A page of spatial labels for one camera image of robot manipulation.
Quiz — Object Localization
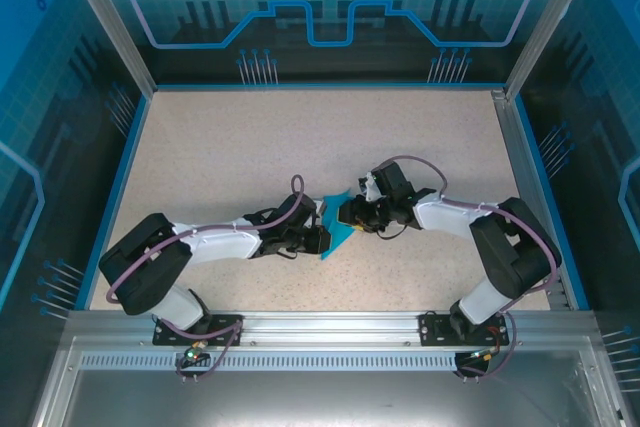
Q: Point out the aluminium frame post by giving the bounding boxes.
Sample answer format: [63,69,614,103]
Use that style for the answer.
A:
[54,0,157,98]
[503,0,605,99]

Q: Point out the aluminium side rail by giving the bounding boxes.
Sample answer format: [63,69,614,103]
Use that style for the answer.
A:
[490,88,574,312]

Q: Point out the small connector with green light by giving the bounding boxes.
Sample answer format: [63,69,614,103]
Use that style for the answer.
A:
[467,344,504,361]
[183,340,208,364]

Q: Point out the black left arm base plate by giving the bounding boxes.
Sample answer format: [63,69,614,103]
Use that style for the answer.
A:
[152,314,245,347]

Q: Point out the aluminium mounting rail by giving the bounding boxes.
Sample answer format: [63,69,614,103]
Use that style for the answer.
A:
[67,309,599,348]

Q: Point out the blue cloth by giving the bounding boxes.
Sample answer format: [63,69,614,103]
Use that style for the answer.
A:
[319,187,359,262]

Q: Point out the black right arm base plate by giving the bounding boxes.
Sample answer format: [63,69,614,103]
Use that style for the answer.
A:
[418,311,507,347]

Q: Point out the slotted aluminium cable duct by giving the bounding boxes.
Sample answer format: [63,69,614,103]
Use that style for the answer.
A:
[79,352,586,372]

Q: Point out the metal sheet frame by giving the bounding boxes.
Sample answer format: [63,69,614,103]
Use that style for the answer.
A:
[29,336,631,427]

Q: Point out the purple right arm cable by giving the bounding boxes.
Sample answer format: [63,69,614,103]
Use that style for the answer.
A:
[382,155,564,379]

